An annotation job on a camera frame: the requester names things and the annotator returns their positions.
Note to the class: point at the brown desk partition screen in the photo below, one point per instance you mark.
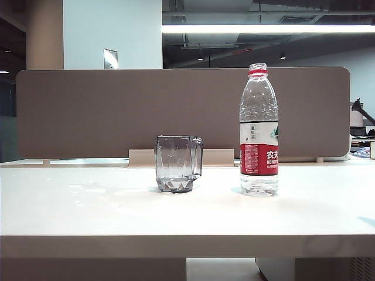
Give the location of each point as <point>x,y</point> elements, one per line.
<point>117,111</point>

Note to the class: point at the clear grey faceted plastic mug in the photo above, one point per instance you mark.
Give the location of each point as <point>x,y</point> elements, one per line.
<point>175,164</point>

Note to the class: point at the long white ceiling light strip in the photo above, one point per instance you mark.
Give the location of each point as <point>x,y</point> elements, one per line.
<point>263,28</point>

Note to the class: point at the red label mineral water bottle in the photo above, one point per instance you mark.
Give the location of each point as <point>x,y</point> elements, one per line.
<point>259,158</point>

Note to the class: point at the silver wall plaque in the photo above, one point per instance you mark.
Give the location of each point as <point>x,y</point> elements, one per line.
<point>110,59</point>

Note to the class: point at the light wooden box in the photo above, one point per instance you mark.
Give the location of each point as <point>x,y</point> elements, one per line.
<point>372,150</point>

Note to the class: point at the beige partition bracket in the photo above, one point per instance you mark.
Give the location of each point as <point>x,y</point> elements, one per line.
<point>320,159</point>
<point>46,161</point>

